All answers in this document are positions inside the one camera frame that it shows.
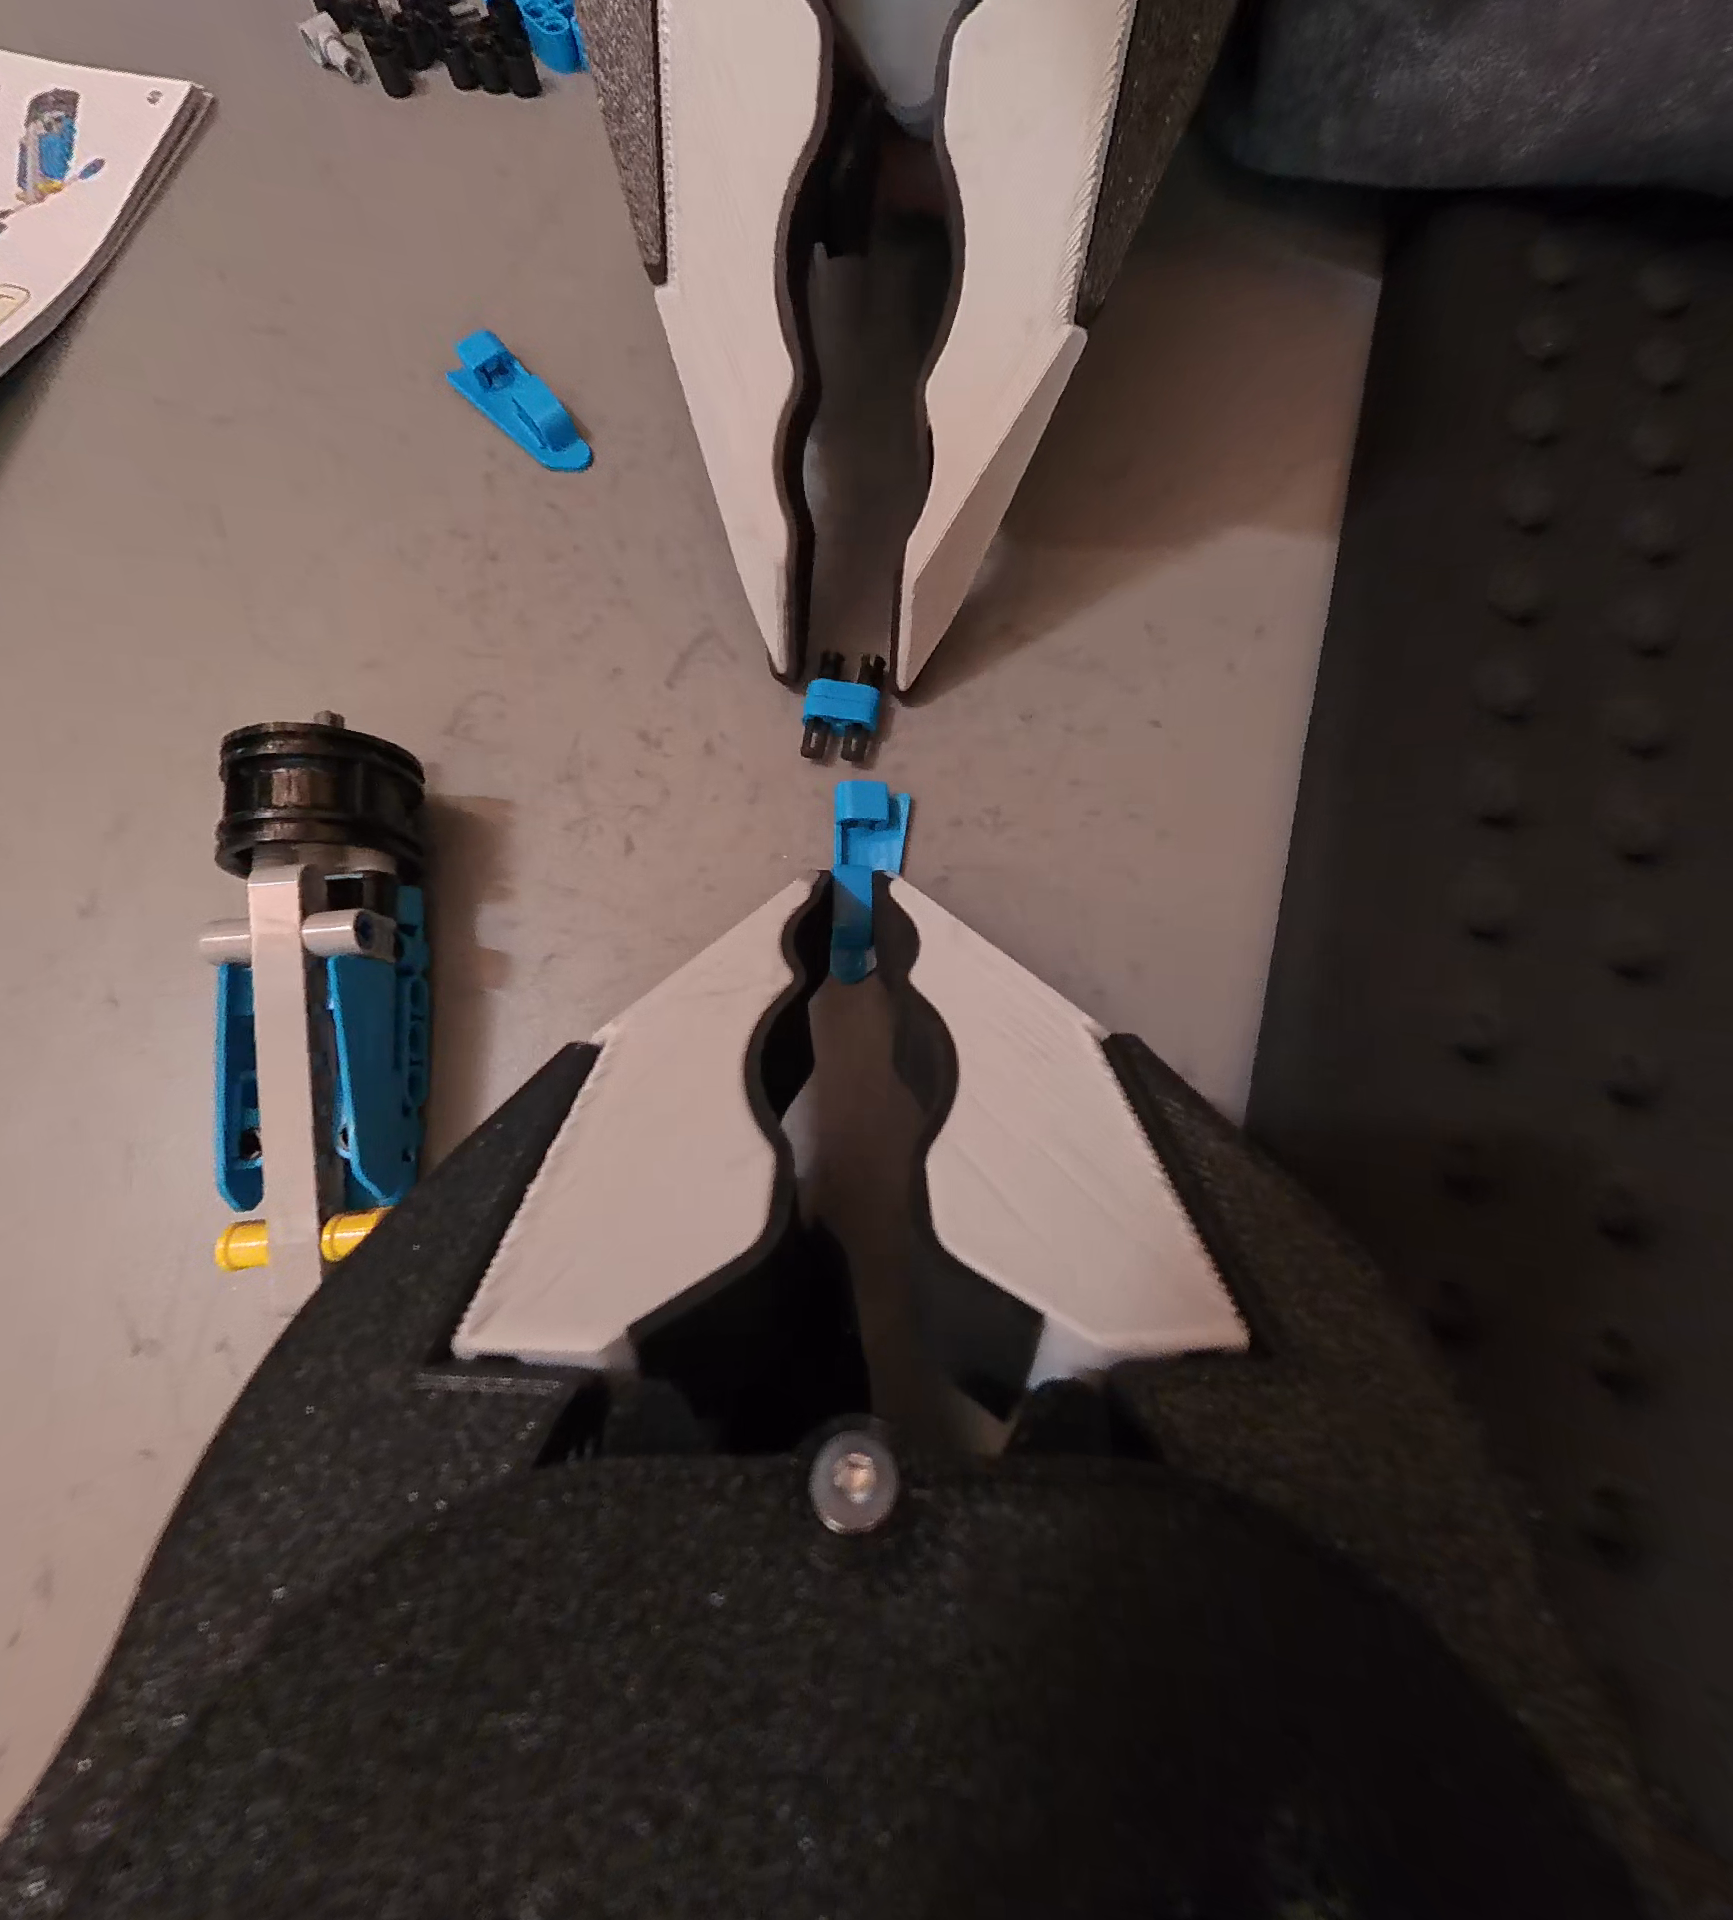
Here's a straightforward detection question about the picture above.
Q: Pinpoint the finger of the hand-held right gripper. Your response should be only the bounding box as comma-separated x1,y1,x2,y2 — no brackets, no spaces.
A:
651,0,829,696
889,0,1141,702

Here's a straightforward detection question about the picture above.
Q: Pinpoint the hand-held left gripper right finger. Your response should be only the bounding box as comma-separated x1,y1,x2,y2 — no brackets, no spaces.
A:
878,871,1253,1374

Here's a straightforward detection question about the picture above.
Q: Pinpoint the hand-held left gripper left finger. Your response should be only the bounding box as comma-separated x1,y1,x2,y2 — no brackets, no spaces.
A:
451,870,826,1370

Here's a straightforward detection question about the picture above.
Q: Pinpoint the blue clip brick piece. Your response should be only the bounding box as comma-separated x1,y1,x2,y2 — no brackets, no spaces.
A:
829,780,911,985

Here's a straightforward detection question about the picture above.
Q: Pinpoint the blue connector with black pins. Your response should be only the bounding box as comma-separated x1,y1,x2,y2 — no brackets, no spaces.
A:
800,650,892,762

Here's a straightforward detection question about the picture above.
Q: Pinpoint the grey desk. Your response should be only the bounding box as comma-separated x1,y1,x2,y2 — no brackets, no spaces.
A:
0,0,1393,1920

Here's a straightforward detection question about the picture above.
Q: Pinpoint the blue wedge brick piece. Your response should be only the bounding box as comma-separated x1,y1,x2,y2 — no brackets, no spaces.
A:
445,329,596,476

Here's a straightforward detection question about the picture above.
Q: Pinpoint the blue brick assembly black wheel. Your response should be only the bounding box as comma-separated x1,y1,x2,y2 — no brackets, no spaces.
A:
197,709,430,1277

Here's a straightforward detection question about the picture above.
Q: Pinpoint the pile of black connector pins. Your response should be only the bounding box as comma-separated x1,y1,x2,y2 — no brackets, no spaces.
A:
331,0,545,101

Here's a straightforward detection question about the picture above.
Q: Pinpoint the dark grey cloth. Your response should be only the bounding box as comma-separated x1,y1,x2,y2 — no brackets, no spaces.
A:
1210,0,1733,212

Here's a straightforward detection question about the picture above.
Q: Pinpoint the black studded mat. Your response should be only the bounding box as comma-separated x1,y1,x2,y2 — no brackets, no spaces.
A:
1240,186,1733,1920

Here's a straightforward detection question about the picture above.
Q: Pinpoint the instruction booklet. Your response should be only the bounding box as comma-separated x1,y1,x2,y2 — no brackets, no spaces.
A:
0,29,216,461

